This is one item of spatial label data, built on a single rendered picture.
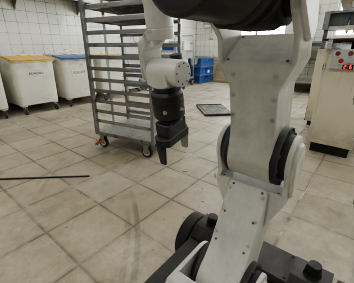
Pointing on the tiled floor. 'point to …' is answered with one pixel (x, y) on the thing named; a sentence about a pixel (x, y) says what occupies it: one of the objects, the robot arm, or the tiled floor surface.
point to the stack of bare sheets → (213, 110)
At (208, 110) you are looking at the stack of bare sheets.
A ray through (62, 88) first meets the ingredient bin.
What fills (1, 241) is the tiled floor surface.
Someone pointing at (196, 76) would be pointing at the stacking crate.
